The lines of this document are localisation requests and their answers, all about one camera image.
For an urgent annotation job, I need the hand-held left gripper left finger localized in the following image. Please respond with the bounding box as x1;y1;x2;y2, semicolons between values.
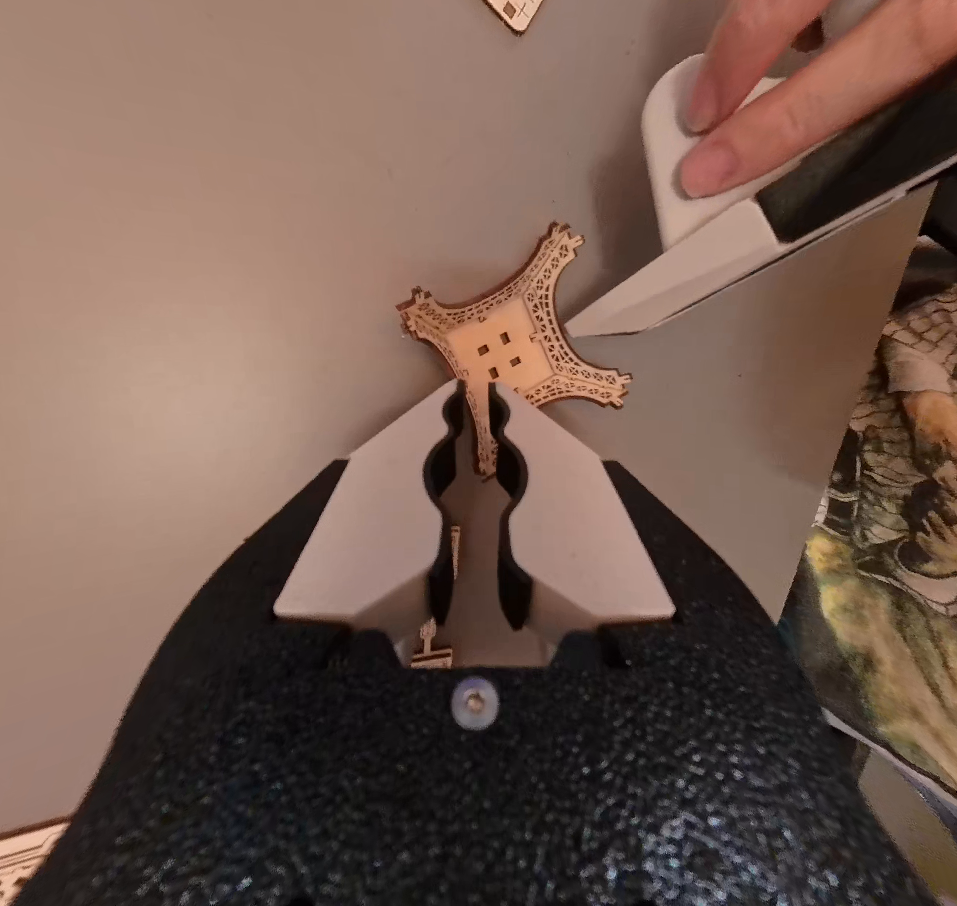
273;379;479;662

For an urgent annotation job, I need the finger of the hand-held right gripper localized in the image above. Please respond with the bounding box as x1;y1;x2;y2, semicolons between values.
567;182;939;611

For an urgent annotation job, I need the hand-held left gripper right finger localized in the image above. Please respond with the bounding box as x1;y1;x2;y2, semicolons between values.
486;382;677;659

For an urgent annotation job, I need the wooden tower base model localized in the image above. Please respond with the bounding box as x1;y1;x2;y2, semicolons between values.
396;221;631;482

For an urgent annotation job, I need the person's right hand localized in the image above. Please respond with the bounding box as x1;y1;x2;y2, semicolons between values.
676;0;957;201

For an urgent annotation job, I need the small wooden puzzle piece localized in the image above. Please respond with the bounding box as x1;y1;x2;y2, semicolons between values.
411;616;456;671

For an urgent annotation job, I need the printed picture booklet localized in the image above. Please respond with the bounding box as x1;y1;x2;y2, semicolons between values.
778;242;957;796

